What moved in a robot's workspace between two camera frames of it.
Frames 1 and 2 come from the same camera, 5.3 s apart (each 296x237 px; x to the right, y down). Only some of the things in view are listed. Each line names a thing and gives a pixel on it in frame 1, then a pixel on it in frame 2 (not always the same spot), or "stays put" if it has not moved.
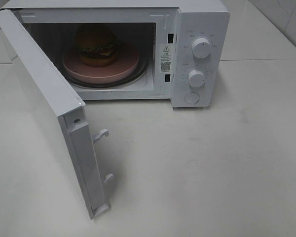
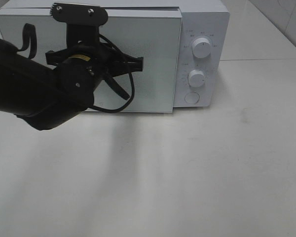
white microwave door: x=62 y=107 → x=155 y=35
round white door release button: x=192 y=98 stays put
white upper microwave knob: x=201 y=48 stays put
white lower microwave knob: x=196 y=78 stays put
